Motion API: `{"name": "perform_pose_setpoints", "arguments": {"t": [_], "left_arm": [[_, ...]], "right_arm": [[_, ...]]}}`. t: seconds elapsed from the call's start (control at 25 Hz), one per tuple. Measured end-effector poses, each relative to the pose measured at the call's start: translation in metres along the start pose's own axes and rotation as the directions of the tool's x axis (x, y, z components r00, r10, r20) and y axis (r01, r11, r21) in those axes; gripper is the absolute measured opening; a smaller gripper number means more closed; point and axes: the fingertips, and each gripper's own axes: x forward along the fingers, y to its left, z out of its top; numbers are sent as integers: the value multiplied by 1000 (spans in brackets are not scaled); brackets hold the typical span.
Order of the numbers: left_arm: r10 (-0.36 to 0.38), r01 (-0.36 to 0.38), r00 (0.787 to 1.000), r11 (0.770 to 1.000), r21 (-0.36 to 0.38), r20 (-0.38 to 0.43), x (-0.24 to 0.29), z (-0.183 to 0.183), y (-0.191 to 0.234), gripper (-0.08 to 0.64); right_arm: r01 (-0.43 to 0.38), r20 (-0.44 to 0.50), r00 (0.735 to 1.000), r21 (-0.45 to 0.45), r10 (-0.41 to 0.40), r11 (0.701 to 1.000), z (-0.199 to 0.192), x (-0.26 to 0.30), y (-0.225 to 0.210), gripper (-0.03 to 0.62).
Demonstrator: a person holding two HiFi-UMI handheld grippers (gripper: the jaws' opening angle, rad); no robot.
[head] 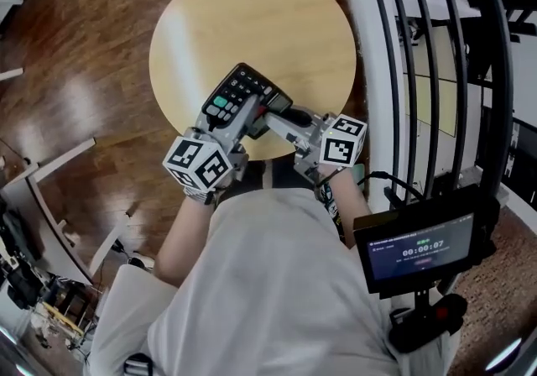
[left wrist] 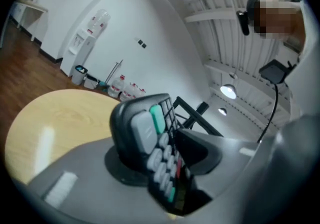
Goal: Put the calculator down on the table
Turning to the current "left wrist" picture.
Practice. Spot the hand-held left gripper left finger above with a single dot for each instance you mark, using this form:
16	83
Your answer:
82	168

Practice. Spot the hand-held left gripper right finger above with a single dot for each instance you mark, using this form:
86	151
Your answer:
237	168

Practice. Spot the black calculator with grey keys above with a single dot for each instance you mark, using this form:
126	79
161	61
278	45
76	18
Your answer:
140	130

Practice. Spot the round light wooden table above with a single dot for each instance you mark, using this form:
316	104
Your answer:
57	123

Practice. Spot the small white pendant lamp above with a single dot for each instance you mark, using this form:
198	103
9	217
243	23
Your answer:
222	111

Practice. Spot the large white pendant lamp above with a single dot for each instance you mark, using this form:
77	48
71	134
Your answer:
228	91

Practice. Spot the clear water jug red cap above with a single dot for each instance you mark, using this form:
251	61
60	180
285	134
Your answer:
116	88
128	92
140	92

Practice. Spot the white trash bin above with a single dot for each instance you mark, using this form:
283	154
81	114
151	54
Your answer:
79	75

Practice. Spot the small metal pendant lamp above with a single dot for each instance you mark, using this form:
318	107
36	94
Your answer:
233	75

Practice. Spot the black box device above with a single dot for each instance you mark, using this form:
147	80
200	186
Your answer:
273	70

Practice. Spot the white water dispenser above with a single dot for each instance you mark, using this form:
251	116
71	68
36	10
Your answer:
80	53

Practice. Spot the clear water bottle red label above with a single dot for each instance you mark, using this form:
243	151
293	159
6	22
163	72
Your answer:
98	21

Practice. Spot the person's head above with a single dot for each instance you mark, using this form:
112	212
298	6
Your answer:
275	15

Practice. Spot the white side table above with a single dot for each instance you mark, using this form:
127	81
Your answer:
30	5

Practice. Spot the black metal frame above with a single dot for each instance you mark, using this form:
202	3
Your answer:
191	113

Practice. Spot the wall switch panel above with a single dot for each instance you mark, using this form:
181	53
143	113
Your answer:
141	42

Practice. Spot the black head-mounted camera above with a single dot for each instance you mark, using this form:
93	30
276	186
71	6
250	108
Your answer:
243	21

